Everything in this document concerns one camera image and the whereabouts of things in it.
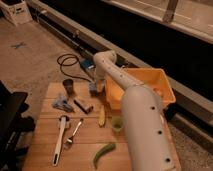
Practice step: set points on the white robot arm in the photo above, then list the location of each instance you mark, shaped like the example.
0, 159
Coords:
141, 108

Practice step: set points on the blue black power box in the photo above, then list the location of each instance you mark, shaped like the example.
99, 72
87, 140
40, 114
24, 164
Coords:
88, 67

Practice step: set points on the black chair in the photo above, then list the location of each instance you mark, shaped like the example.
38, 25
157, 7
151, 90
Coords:
12, 125

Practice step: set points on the dark metal cup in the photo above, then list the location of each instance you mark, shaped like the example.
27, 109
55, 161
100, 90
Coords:
68, 84

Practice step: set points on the yellow plastic bin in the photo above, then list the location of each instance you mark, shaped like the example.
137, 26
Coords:
153, 77

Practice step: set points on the orange fruit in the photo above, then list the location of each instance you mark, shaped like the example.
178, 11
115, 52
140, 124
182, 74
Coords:
158, 91

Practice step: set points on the green plastic cup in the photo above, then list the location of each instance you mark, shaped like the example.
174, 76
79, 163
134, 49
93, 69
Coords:
117, 124

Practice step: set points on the metal spoon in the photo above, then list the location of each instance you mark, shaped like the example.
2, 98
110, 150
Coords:
70, 140

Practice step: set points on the white cardboard box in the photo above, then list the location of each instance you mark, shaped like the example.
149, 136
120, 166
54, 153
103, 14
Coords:
17, 13

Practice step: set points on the green chili pepper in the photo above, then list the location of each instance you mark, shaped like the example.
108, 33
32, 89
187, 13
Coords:
105, 149

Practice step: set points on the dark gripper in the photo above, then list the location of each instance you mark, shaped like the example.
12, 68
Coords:
100, 85

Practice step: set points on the blue sponge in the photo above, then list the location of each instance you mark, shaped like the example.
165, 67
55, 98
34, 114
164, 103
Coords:
93, 89

